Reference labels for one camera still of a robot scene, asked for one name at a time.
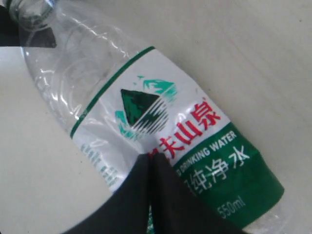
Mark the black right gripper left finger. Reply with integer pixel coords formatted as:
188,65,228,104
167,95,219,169
65,155,150,234

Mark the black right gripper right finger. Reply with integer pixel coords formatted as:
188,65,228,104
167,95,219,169
149,153,243,234

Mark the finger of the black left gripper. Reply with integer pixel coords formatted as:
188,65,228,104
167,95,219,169
0,6,57,48

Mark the clear plastic water bottle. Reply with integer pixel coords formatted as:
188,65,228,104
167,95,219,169
4,0,285,234

